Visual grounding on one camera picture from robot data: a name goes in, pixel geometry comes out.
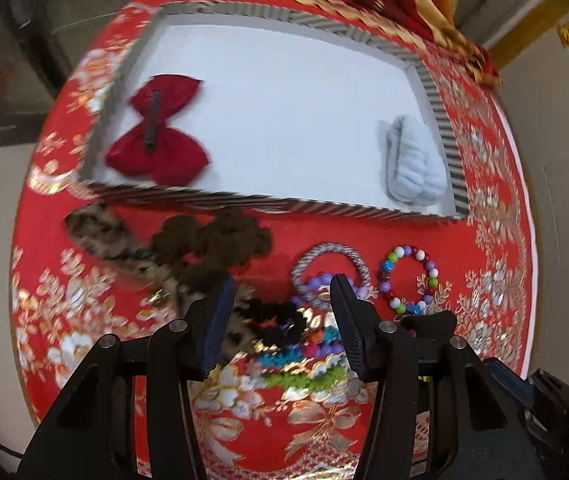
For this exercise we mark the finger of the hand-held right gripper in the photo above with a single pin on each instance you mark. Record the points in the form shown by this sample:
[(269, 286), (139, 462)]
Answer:
[(506, 377), (427, 327)]

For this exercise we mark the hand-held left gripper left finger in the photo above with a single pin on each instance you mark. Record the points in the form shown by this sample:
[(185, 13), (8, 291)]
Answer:
[(216, 327)]

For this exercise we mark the striped cardboard tray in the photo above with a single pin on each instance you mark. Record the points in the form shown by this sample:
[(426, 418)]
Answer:
[(274, 110)]

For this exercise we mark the black scrunchie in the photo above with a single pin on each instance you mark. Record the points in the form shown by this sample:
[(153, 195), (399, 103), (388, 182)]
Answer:
[(274, 317)]

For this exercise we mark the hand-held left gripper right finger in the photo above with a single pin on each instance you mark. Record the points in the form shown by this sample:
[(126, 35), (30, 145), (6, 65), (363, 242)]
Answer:
[(348, 327)]

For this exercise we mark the brown scrunchie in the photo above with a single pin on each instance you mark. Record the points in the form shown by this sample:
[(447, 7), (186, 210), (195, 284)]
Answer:
[(214, 242)]

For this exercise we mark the light blue fluffy scrunchie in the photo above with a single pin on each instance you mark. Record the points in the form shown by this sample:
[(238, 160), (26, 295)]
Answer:
[(414, 160)]

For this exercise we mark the red floral tablecloth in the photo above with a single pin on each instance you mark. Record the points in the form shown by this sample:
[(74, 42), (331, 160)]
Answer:
[(484, 170)]

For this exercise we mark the red bow hair clip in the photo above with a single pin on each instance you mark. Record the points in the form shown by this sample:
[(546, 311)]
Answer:
[(157, 135)]

